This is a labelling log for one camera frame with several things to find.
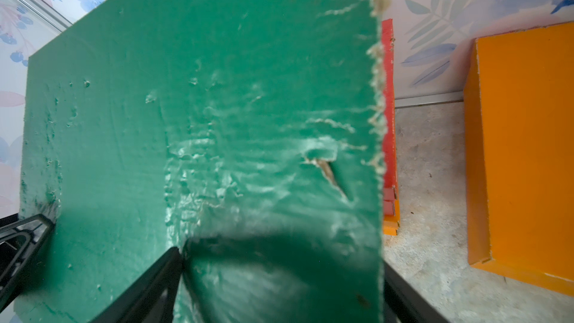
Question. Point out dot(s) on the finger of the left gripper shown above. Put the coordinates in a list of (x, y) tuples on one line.
[(21, 242)]

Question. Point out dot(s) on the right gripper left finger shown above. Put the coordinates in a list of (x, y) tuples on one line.
[(152, 297)]

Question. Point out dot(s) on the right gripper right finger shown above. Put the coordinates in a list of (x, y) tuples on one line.
[(403, 304)]

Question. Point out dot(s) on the red shoebox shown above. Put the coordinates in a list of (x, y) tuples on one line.
[(389, 144)]

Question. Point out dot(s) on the green shoebox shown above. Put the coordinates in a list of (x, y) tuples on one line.
[(242, 132)]

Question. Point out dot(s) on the orange shoebox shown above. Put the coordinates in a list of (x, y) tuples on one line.
[(518, 111), (392, 217)]

